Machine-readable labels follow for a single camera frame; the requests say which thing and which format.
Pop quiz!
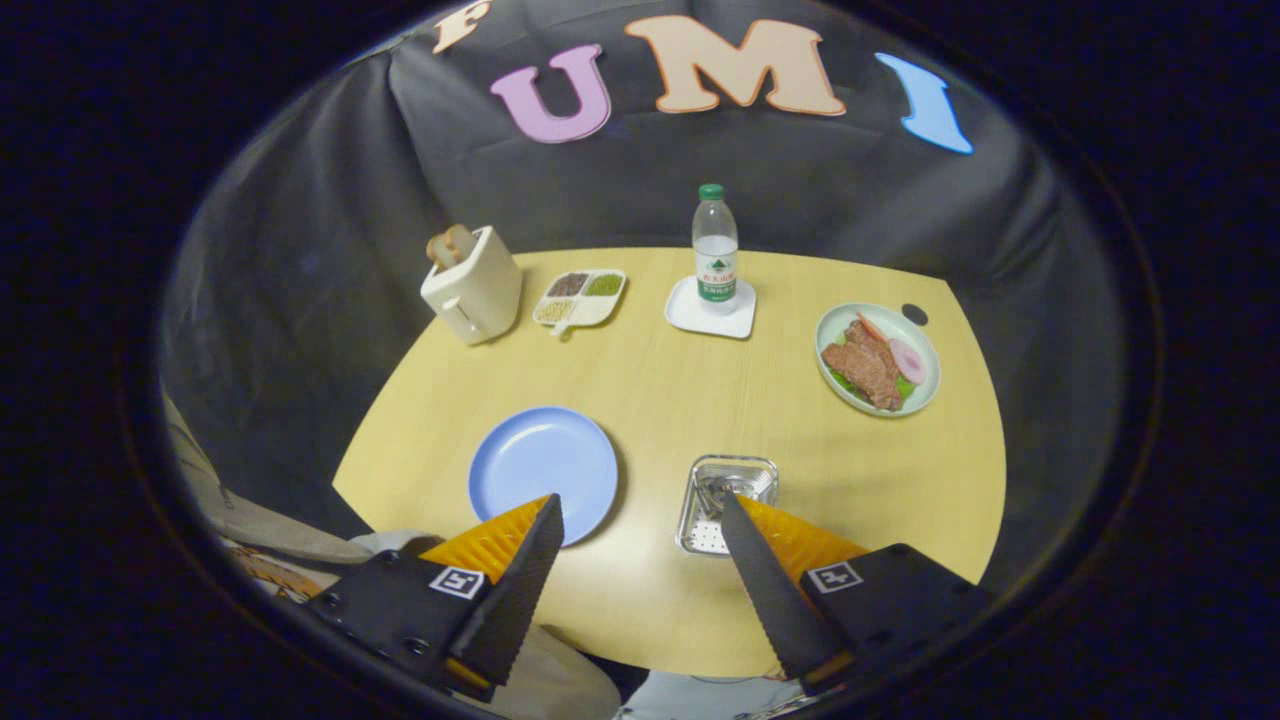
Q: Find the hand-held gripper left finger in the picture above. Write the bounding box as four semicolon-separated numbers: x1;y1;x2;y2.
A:
305;493;566;701

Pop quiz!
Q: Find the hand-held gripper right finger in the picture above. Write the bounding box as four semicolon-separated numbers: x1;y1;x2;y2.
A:
720;490;996;696

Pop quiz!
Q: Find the metal perforated drain basket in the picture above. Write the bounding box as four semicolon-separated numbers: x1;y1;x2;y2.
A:
676;455;780;557

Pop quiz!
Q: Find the person's pale printed shirt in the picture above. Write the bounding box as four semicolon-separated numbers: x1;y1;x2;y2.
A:
615;670;821;720

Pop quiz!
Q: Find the blue round plate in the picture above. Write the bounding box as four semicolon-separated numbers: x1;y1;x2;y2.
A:
468;405;620;548

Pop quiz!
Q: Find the large brown meat piece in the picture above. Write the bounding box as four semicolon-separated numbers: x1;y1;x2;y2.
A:
822;342;903;411

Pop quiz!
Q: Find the green lettuce leaf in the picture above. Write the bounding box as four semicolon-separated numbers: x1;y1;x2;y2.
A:
828;366;917;403

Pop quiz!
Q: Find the person's cream clothing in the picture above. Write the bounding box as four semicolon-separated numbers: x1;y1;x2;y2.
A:
160;395;621;720

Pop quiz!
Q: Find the small brown meat piece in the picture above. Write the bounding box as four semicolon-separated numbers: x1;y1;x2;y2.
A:
845;320;901;379

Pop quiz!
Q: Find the pale green food plate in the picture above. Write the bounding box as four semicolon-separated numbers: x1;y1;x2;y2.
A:
815;302;942;418

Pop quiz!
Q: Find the white square coaster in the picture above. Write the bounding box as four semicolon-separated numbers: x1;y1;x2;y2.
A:
664;276;757;340

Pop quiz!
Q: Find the white divided bean dish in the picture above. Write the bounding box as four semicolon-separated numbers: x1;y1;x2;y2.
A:
532;268;628;336

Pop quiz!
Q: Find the cream toaster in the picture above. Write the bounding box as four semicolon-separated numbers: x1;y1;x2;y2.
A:
420;226;524;346

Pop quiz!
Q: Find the clear green-capped water bottle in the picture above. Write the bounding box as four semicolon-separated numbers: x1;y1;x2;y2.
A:
692;183;740;315

